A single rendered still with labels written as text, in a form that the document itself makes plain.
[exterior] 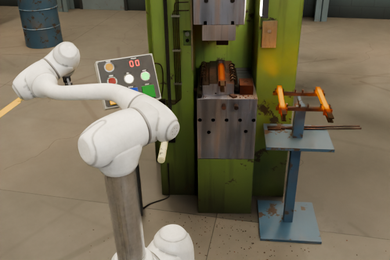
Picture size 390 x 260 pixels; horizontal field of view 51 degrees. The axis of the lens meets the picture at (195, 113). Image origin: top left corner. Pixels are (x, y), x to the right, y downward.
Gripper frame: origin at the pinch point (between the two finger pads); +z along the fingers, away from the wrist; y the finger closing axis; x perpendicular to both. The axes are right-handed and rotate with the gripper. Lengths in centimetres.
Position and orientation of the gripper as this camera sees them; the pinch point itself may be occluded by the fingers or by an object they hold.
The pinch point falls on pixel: (63, 80)
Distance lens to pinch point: 208.0
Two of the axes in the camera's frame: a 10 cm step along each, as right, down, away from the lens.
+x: -8.8, 2.8, -3.8
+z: -3.3, 2.1, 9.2
